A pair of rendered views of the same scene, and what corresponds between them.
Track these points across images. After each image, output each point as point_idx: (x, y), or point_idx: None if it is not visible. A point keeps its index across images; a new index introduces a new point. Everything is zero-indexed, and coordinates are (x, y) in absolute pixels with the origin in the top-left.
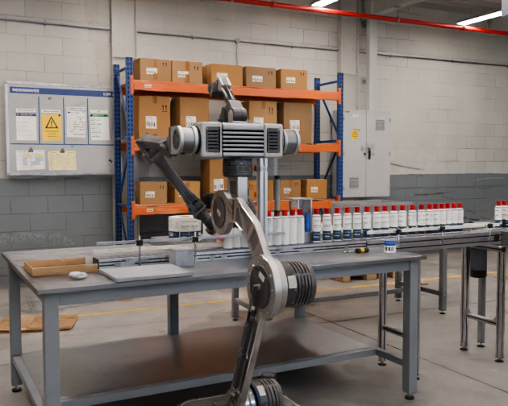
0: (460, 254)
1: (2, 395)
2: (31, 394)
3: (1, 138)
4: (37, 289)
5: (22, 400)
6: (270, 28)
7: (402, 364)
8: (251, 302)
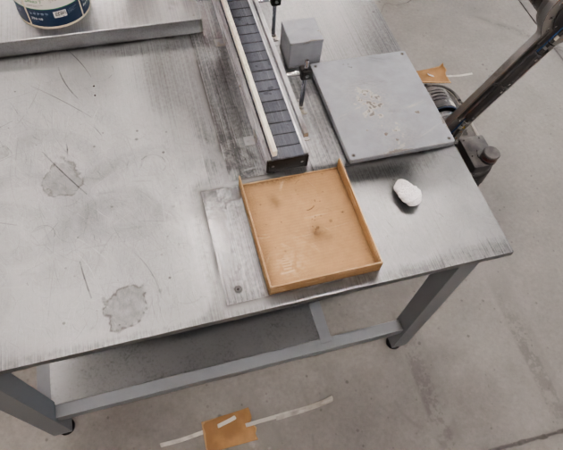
0: None
1: (83, 449)
2: (278, 362)
3: None
4: (507, 252)
5: (122, 410)
6: None
7: None
8: (548, 34)
